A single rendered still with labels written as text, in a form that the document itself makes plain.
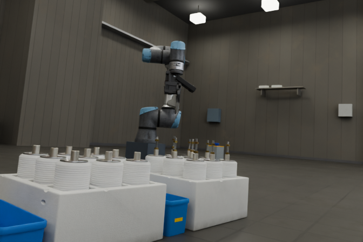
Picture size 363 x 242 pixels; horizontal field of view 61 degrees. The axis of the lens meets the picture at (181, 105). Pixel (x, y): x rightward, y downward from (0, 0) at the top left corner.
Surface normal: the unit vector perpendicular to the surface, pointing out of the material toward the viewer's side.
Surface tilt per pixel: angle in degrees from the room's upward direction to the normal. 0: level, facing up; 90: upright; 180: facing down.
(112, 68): 90
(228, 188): 90
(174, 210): 92
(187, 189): 90
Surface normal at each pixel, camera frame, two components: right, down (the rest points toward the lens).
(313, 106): -0.56, -0.13
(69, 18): 0.83, 0.00
